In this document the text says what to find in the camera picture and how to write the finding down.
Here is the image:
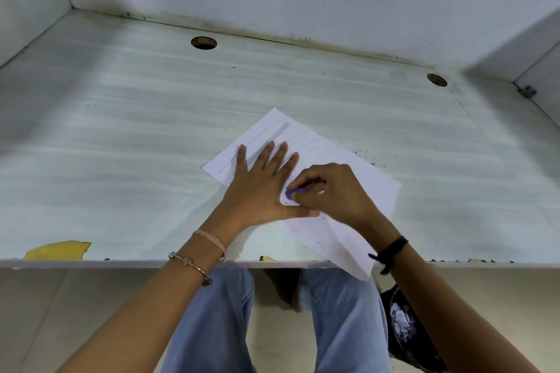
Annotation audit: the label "dark eraser crumbs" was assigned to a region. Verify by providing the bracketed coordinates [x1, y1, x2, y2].
[352, 148, 390, 168]

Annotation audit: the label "pink wrist band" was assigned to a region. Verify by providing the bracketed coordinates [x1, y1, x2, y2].
[193, 230, 227, 261]

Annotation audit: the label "metal bangle with heart charm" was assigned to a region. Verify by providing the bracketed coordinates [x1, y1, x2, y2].
[168, 251, 213, 287]

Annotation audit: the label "black thread wristband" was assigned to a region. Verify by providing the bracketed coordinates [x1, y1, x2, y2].
[368, 235, 409, 276]

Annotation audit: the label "person's right hand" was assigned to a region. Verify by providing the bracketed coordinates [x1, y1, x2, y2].
[285, 163, 396, 240]

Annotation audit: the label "blue jeans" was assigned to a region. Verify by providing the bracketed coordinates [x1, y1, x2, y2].
[160, 267, 393, 373]

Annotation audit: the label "person's right forearm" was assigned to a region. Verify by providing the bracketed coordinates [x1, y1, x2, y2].
[370, 228, 541, 373]

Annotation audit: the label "person's left hand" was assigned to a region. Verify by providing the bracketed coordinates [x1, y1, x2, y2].
[205, 141, 321, 241]

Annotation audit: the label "large yellow tape scrap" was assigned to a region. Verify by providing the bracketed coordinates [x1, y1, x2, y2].
[23, 240, 92, 261]

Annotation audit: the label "person's left forearm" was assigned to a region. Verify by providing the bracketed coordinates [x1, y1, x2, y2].
[55, 228, 239, 373]

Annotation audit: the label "white paper sheet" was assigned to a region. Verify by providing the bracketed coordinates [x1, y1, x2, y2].
[202, 107, 402, 281]

